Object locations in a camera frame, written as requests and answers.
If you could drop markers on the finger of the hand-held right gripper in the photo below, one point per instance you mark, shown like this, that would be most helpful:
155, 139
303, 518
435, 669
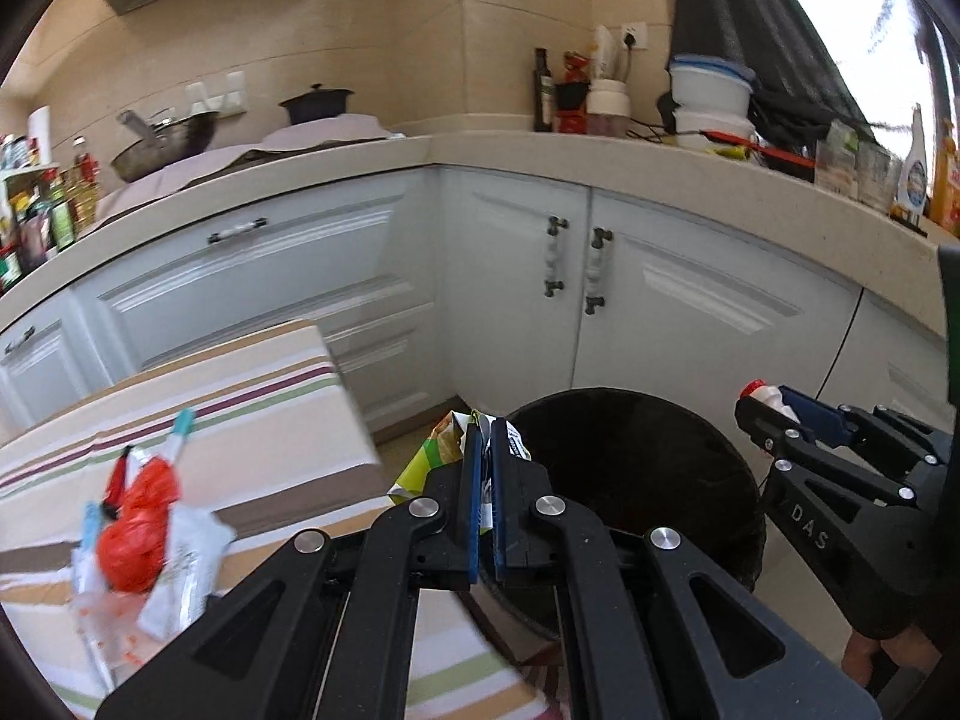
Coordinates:
776, 431
821, 420

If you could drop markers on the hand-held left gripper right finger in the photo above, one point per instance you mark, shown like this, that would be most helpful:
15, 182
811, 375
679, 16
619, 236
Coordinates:
501, 517

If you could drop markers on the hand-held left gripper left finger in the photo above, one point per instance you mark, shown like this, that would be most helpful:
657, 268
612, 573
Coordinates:
471, 510

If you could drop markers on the small white bottle red cap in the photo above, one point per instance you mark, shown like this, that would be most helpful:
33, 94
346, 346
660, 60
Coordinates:
765, 397

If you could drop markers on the green yellow snack wrapper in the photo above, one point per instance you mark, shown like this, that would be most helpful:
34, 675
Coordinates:
427, 457

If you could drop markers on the black round trash bin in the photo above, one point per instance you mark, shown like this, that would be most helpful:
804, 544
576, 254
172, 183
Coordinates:
637, 465

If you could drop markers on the red plastic bag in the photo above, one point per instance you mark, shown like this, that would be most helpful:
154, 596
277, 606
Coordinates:
135, 540

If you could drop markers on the person's right hand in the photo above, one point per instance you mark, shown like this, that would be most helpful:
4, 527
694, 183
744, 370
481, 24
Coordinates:
862, 656

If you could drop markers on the white lower cabinet drawer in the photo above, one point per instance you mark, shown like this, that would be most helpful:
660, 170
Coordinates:
390, 367

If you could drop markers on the striped tablecloth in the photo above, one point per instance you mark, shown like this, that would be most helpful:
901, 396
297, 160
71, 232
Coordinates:
262, 390

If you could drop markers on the clear glass jar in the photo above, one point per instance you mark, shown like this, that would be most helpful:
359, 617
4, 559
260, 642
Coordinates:
876, 176

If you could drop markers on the clear plastic container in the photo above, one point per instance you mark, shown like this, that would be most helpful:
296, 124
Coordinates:
834, 165

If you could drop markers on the white spray bottle blue label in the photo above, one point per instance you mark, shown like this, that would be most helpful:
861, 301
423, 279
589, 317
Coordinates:
911, 172

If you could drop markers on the red kitchen utensil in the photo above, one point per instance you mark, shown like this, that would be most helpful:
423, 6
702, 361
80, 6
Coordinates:
772, 154

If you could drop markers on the orange bottle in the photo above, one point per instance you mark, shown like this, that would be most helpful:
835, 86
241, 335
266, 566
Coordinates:
946, 180

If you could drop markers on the clear plastic wrapper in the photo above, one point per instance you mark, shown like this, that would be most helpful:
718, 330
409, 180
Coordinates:
187, 562

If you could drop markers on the teal white marker pen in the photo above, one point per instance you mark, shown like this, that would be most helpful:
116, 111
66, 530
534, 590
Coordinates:
180, 435

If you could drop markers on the white wide drawer front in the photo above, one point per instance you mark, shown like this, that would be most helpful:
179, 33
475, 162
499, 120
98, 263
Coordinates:
300, 255

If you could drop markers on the white plastic container blue lid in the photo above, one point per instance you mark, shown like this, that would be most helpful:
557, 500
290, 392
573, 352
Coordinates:
709, 127
709, 90

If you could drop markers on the beige kitchen countertop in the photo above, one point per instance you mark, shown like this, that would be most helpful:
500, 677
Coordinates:
525, 150

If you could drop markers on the white jar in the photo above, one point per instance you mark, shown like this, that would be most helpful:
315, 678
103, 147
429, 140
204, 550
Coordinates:
606, 101

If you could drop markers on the light blue plastic piece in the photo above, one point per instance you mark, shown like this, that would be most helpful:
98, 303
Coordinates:
91, 532

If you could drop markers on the red black container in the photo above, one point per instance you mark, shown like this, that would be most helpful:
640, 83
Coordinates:
570, 109

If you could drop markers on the window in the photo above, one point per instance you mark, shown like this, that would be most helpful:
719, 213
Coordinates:
862, 30

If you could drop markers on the dark oil bottle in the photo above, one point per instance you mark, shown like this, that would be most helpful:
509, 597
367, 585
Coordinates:
542, 97

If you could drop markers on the white yellow packet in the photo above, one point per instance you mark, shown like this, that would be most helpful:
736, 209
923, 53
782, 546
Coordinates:
606, 52

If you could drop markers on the red snack packet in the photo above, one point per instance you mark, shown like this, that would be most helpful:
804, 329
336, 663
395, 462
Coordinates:
577, 66

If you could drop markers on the pale cloth stove cover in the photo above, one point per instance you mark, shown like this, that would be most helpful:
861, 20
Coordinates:
225, 165

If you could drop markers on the dark curtain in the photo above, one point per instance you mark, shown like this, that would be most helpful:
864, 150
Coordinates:
735, 0

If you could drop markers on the black lidded pot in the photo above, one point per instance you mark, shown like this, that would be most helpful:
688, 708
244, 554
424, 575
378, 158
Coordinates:
315, 105

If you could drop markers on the white narrow cabinet door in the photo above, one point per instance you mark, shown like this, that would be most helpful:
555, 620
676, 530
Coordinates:
45, 375

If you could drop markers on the steel wok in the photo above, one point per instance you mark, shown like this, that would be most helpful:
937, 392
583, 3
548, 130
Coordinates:
165, 146

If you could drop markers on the group of condiment bottles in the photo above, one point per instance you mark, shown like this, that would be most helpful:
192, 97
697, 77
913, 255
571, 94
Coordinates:
45, 217

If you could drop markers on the white wall outlet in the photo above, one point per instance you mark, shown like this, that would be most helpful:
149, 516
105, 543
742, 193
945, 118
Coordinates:
634, 36

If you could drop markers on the white wall switch plate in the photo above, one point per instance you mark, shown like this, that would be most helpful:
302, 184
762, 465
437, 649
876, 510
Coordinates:
217, 94

